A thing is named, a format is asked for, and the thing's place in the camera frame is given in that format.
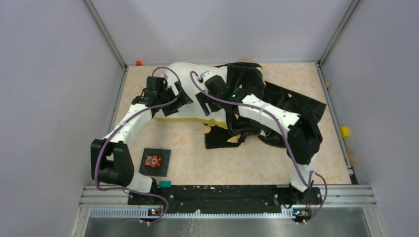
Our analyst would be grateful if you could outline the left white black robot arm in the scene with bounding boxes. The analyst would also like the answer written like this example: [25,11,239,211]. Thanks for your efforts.
[90,76,193,204]

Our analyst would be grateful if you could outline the white slotted cable duct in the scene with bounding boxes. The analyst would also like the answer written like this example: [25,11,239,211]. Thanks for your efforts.
[89,207,308,219]

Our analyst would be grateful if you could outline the yellow block right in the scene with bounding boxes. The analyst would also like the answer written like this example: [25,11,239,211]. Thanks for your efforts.
[339,126,351,139]

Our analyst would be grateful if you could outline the white pillow yellow edge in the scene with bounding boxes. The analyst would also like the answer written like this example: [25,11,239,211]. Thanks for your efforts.
[155,62,227,129]

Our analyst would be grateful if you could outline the purple cable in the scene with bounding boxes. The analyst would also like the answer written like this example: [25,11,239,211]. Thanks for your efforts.
[94,67,181,226]
[190,71,328,225]

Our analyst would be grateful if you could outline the black floral pillowcase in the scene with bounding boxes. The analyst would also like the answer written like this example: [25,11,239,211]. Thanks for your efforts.
[207,62,326,153]

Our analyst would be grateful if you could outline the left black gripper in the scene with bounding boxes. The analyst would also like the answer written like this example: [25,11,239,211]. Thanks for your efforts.
[158,81,192,116]

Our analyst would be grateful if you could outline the teal block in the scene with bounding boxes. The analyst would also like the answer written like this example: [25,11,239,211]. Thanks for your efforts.
[158,180,171,188]

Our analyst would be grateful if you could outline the dark card with owl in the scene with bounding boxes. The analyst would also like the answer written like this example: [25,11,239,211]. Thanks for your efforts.
[139,148,171,177]

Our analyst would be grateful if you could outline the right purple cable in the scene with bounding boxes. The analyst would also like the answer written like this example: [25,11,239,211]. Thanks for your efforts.
[190,71,328,225]

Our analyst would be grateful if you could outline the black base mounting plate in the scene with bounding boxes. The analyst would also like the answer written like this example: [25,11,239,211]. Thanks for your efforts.
[127,185,323,214]

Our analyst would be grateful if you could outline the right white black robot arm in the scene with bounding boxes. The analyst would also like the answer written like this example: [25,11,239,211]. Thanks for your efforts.
[190,71,315,203]

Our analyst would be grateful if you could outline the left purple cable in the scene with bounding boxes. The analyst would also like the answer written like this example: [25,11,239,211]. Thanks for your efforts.
[94,67,181,226]

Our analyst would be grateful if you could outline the wooden block back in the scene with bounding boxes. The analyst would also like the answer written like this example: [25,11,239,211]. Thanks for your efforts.
[239,59,253,63]

